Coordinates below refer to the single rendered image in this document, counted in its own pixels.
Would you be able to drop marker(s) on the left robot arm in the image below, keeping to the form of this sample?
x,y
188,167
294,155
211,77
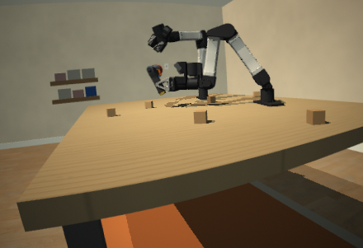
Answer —
x,y
206,79

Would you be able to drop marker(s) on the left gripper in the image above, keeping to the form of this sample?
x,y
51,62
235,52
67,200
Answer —
x,y
171,86

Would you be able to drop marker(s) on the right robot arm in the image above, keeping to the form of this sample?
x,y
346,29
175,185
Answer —
x,y
173,36

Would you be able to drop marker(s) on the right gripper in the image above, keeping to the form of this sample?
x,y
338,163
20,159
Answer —
x,y
158,44

